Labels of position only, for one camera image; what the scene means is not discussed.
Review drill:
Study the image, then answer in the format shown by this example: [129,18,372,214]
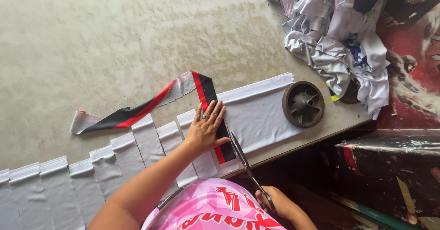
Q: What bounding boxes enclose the black painted bench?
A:
[330,130,440,230]

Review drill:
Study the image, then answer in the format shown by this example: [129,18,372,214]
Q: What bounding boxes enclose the row of white fabric strips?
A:
[0,109,221,230]

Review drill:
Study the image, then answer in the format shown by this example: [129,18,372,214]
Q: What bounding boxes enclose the person's left hand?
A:
[184,100,231,155]

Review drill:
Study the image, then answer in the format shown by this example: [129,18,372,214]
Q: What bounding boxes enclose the brown plastic wheel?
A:
[282,81,325,128]

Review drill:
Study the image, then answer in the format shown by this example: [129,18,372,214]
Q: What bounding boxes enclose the black red fabric strip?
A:
[70,70,237,165]

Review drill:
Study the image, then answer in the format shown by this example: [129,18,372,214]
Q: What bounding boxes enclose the pink patterned shirt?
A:
[140,178,288,230]

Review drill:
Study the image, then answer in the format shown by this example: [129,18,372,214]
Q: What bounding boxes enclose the dark round wheel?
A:
[328,78,362,105]

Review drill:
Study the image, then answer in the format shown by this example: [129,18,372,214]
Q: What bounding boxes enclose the heap of white cloth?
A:
[261,0,392,120]

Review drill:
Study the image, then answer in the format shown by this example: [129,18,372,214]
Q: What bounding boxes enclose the person's right hand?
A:
[255,185,297,224]

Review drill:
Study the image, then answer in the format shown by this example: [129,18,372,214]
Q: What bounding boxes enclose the wide white fabric sheet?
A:
[215,72,310,176]

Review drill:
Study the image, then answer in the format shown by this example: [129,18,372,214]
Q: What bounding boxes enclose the metal scissors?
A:
[230,131,277,213]

